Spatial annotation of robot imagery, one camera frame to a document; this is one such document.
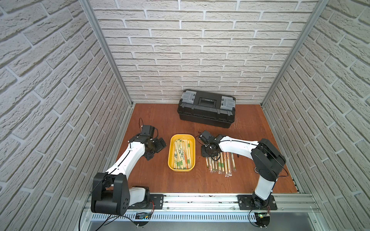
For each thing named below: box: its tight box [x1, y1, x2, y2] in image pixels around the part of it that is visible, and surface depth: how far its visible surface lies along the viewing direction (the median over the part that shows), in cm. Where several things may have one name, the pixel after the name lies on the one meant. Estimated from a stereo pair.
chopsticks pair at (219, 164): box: [217, 155, 222, 175], surface depth 87 cm
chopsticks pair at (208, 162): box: [205, 156, 212, 172], surface depth 89 cm
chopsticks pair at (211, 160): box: [208, 156, 215, 174], surface depth 87 cm
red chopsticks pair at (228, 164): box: [224, 152, 233, 178], surface depth 88 cm
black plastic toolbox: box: [177, 89, 236, 129], surface depth 99 cm
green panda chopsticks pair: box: [230, 152, 237, 173], surface depth 89 cm
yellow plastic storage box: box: [167, 133, 197, 173], surface depth 91 cm
